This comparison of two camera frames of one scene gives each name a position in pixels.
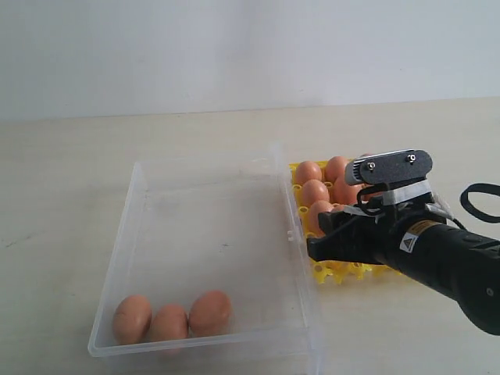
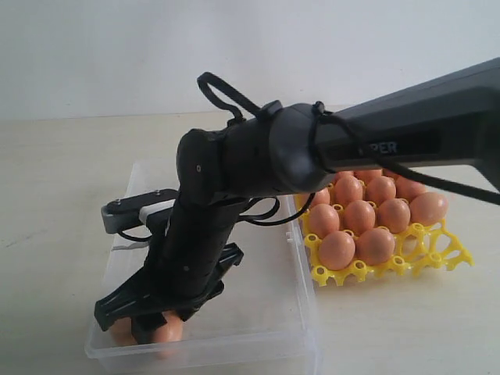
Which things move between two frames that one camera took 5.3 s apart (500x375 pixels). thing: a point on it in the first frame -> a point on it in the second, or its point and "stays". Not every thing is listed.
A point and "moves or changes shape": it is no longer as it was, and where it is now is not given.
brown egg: x=344 y=193 stays
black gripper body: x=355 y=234 -> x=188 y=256
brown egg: x=210 y=314 moves or changes shape
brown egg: x=316 y=207 stays
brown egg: x=169 y=323 stays
